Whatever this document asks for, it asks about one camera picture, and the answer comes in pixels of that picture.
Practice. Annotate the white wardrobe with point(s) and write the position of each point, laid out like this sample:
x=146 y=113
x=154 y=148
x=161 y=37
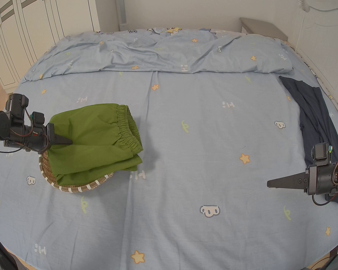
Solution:
x=31 y=24

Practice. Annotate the dark blue garment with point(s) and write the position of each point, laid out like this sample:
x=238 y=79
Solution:
x=312 y=108

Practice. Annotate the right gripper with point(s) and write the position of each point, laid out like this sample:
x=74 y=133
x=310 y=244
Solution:
x=322 y=179

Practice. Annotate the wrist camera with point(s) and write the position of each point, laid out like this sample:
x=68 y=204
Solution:
x=38 y=119
x=319 y=152

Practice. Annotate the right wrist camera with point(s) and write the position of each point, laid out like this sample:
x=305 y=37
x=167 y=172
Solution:
x=319 y=152

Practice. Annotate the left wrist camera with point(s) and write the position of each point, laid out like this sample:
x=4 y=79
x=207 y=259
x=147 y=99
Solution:
x=38 y=119

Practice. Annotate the grey bedside table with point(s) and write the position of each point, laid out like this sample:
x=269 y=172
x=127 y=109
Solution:
x=259 y=27

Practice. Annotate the grey vertical wall duct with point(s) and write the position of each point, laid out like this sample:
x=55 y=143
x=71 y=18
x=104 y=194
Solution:
x=120 y=1

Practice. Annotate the pale blue quilt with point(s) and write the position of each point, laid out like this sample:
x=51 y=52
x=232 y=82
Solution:
x=157 y=55

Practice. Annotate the green shorts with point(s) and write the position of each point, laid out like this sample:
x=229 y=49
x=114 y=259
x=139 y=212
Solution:
x=95 y=139

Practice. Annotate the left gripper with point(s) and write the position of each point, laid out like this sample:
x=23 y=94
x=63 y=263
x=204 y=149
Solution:
x=39 y=141

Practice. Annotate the round woven basket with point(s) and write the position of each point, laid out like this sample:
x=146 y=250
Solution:
x=46 y=170

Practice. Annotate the bed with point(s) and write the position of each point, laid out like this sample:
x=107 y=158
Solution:
x=186 y=150

